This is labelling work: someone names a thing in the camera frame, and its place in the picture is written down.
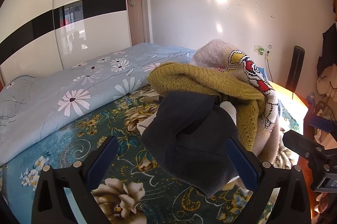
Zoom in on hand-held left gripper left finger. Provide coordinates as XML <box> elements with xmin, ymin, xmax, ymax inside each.
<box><xmin>32</xmin><ymin>136</ymin><xmax>119</xmax><ymax>224</ymax></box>

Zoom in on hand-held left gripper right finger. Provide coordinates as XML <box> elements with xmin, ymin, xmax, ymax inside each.
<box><xmin>225</xmin><ymin>138</ymin><xmax>312</xmax><ymax>224</ymax></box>

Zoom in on teal floral blanket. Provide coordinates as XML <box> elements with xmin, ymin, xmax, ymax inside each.
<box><xmin>0</xmin><ymin>82</ymin><xmax>308</xmax><ymax>224</ymax></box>

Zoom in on mustard yellow knitted sweater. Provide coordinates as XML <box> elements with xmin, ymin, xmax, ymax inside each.
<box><xmin>146</xmin><ymin>62</ymin><xmax>266</xmax><ymax>152</ymax></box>

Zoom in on black power cable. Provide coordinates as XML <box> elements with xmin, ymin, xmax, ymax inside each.
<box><xmin>266</xmin><ymin>51</ymin><xmax>273</xmax><ymax>82</ymax></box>

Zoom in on beige fluffy patterned sweater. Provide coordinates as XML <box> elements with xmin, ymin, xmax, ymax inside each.
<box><xmin>189</xmin><ymin>39</ymin><xmax>285</xmax><ymax>169</ymax></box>

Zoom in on wall socket with green plug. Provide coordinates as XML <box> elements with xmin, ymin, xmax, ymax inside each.
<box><xmin>254</xmin><ymin>45</ymin><xmax>271</xmax><ymax>56</ymax></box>

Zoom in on light blue daisy duvet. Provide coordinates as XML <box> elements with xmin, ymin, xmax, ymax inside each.
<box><xmin>0</xmin><ymin>43</ymin><xmax>198</xmax><ymax>166</ymax></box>

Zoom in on light hanging clothes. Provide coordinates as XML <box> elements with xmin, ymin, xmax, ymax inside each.
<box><xmin>316</xmin><ymin>66</ymin><xmax>337</xmax><ymax>98</ymax></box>

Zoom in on dark grey garment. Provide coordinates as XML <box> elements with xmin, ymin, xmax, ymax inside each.
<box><xmin>139</xmin><ymin>91</ymin><xmax>241</xmax><ymax>198</ymax></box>

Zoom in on beige door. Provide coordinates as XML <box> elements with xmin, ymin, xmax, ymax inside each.
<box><xmin>126</xmin><ymin>0</ymin><xmax>152</xmax><ymax>46</ymax></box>

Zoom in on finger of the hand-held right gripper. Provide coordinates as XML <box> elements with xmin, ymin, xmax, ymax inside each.
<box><xmin>309</xmin><ymin>114</ymin><xmax>334</xmax><ymax>133</ymax></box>
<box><xmin>282</xmin><ymin>130</ymin><xmax>329</xmax><ymax>161</ymax></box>

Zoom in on dark hanging clothes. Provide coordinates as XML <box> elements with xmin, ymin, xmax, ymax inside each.
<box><xmin>316</xmin><ymin>21</ymin><xmax>337</xmax><ymax>77</ymax></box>

